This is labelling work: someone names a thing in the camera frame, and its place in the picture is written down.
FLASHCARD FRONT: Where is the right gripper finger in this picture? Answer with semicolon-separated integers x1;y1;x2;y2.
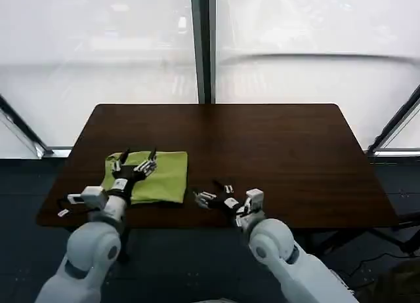
212;179;236;195
192;189;215;209

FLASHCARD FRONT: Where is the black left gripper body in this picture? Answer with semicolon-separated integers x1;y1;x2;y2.
110;165;147;194

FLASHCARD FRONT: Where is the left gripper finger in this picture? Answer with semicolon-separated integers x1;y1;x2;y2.
112;148;131;173
133;147;158;177

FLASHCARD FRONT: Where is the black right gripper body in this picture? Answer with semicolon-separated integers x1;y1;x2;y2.
209;192;246;219

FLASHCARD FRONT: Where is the green cloth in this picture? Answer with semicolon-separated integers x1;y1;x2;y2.
101;151;189;205

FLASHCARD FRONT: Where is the slanted grey window frame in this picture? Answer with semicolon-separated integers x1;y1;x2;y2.
0;93;55;159
366;83;420;157

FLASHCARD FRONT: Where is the grey window mullion post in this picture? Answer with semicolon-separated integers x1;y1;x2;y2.
190;0;218;105

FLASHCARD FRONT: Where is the black floor cable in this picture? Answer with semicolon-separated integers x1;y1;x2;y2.
339;252;420;291

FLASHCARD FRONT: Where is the dark curved rail behind window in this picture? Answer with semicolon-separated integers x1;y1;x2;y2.
217;52;420;68

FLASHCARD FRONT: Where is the black table leg frame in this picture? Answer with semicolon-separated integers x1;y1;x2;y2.
303;226;420;255

